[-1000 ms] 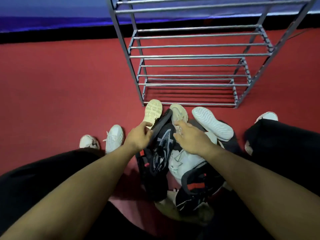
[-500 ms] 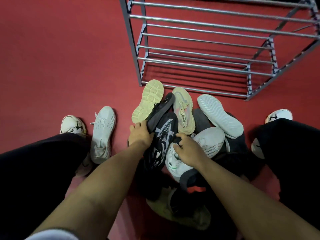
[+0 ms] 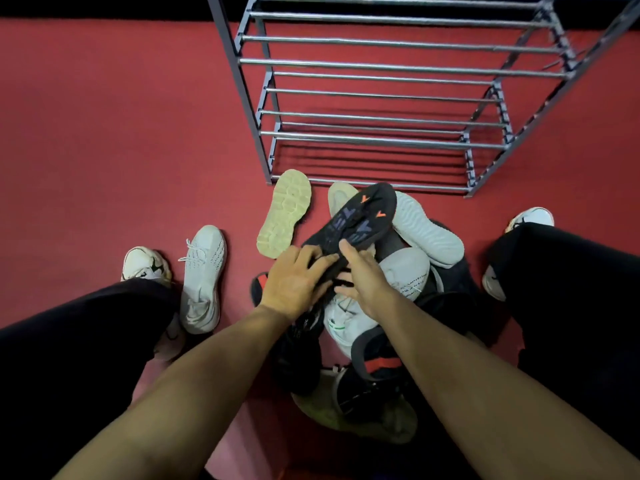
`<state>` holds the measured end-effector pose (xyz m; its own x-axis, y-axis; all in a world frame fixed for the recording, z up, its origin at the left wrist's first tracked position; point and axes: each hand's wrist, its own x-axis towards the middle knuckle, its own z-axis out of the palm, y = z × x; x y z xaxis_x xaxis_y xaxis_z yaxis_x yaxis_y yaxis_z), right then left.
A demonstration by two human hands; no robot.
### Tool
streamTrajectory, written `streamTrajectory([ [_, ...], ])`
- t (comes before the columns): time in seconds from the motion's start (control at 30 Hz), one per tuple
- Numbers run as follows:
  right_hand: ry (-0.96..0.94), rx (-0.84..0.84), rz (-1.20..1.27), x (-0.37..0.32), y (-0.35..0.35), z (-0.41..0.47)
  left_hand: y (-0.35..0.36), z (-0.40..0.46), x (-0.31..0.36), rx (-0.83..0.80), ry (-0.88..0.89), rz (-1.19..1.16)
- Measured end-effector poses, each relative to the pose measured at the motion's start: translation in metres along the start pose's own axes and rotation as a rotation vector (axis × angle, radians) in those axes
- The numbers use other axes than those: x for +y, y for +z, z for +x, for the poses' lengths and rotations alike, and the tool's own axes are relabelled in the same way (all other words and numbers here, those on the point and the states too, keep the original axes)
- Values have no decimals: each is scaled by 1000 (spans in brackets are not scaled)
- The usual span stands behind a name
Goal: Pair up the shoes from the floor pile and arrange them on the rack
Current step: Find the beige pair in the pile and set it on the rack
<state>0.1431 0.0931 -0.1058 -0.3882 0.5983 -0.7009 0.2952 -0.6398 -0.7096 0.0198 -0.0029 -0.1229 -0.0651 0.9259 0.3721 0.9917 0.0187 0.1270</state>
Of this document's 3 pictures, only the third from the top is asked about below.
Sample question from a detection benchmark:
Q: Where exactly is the person's left hand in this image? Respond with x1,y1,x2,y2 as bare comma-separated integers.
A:
258,245,342,323

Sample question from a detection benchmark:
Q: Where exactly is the person's right hand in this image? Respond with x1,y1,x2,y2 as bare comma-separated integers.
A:
333,239,402,321

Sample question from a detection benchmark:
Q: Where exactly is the black sneaker with orange marks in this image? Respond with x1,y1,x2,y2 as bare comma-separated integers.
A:
300,182,398,295

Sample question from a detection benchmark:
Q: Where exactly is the person's right forearm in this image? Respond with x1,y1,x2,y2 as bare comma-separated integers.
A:
372,295,640,480

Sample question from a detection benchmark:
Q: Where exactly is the person's left forearm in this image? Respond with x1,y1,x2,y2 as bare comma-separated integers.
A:
52,304,297,480

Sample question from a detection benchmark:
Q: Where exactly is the white sneaker with green mark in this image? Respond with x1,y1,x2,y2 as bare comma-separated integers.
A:
322,294,381,359

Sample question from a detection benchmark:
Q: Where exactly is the sneaker with beige sole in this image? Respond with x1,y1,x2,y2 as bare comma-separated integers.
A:
327,182,360,219
256,169,313,260

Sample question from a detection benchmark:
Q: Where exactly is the black sneaker with red heel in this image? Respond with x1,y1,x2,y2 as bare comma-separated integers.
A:
250,272,271,308

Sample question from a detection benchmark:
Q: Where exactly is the light grey knit sneaker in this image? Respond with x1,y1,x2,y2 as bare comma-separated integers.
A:
375,246,432,301

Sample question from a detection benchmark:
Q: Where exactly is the black sneaker with red stripe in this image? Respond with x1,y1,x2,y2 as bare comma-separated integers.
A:
350,326,407,383

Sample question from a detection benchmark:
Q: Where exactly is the sneaker with white ribbed sole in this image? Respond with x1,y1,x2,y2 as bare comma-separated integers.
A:
391,191,466,269

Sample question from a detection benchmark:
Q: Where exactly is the dark grey sneaker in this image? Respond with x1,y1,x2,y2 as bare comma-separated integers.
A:
422,220,483,335

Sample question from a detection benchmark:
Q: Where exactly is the white knit laced sneaker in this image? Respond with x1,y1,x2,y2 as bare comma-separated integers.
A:
178,225,228,335

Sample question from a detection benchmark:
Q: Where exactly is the olive beige sneaker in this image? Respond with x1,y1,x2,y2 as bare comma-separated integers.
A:
291,371,419,445

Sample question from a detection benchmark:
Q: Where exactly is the person's left white worn sneaker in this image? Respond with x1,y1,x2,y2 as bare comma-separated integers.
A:
121,246,187,361

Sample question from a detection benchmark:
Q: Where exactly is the person's white worn sneaker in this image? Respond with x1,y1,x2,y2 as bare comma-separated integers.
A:
481,207,555,302
121,246,187,361

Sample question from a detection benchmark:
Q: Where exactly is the person's right white worn sneaker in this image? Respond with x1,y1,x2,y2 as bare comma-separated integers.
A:
481,207,555,302

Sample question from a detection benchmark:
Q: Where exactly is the grey metal shoe rack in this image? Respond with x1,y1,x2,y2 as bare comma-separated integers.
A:
206,0,640,198

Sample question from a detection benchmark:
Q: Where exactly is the person's right leg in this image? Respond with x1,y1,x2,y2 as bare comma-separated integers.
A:
487,223,640,460

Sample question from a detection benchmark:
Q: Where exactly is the person's leg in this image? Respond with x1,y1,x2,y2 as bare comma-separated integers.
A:
0,279,182,480
487,223,640,460

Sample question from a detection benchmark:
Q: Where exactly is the person's left leg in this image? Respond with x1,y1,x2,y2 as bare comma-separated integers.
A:
0,279,182,480

